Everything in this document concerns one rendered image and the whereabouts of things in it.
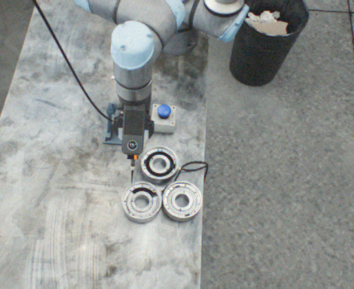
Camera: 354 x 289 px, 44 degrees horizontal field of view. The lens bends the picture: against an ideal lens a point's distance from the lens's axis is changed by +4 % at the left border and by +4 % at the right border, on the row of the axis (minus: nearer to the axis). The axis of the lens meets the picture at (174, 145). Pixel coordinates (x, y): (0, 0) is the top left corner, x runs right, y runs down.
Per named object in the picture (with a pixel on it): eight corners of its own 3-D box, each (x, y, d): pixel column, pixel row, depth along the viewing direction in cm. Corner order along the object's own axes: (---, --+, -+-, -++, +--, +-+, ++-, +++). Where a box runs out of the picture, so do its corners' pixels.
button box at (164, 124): (173, 133, 126) (175, 124, 122) (150, 131, 126) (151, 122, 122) (175, 111, 130) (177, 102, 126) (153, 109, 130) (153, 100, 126)
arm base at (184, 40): (155, 19, 149) (156, -4, 140) (198, 24, 149) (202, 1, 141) (151, 52, 141) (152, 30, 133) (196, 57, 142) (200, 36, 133)
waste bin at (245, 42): (282, 94, 238) (311, 38, 201) (222, 89, 237) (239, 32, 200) (280, 47, 255) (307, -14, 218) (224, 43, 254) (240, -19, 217)
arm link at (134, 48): (164, 27, 76) (140, 59, 72) (161, 67, 85) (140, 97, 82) (126, 9, 77) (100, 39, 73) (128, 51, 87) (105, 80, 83)
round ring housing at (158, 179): (138, 182, 118) (138, 175, 114) (144, 150, 123) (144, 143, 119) (175, 187, 118) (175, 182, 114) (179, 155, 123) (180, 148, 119)
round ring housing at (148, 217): (133, 231, 111) (133, 226, 107) (115, 198, 115) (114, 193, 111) (168, 212, 114) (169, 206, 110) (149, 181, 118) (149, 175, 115)
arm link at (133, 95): (150, 92, 82) (109, 88, 82) (150, 105, 86) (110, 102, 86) (153, 62, 86) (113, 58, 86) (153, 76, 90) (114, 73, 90)
